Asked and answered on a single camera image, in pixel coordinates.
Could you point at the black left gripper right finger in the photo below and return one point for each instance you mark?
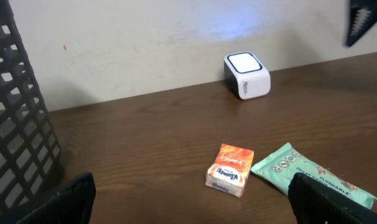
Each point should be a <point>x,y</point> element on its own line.
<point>315,203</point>

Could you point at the mint green wipes pack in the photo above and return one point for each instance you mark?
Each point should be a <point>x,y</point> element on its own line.
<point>280,167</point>

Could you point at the grey plastic basket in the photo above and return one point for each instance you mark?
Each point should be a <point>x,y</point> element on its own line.
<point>29,148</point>

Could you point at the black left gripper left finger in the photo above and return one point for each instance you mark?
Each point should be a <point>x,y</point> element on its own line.
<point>71,203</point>

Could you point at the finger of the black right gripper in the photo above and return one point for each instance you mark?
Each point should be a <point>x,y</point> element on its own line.
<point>362,16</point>

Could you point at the orange snack packet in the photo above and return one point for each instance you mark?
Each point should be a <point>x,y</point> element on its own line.
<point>230,170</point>

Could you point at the white barcode scanner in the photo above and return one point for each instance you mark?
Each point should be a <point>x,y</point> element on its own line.
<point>246,76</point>

